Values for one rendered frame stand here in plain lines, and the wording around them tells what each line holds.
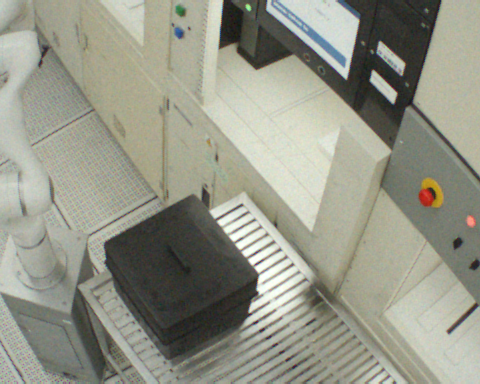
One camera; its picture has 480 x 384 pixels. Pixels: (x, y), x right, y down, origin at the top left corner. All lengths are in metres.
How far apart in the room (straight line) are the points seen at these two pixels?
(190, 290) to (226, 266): 0.11
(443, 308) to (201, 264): 0.71
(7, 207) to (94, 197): 1.41
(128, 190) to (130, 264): 1.37
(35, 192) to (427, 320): 1.11
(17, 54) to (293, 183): 0.96
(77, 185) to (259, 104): 1.15
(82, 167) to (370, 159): 1.90
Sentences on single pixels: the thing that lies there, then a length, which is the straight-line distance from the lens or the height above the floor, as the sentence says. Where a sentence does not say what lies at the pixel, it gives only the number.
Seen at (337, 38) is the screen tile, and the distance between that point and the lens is 1.51.
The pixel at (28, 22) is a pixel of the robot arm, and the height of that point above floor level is 1.24.
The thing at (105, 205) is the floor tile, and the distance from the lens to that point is 3.08.
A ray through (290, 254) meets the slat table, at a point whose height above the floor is 0.76.
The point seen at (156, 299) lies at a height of 1.01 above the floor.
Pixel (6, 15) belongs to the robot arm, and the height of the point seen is 1.53.
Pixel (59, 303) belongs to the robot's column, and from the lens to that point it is 2.02.
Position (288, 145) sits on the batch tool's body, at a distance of 2.17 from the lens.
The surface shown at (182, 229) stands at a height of 1.01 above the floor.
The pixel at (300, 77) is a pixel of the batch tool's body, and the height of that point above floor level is 0.87.
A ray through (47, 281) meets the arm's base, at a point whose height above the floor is 0.77.
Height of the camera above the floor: 2.56
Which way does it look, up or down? 55 degrees down
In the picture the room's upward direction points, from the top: 7 degrees clockwise
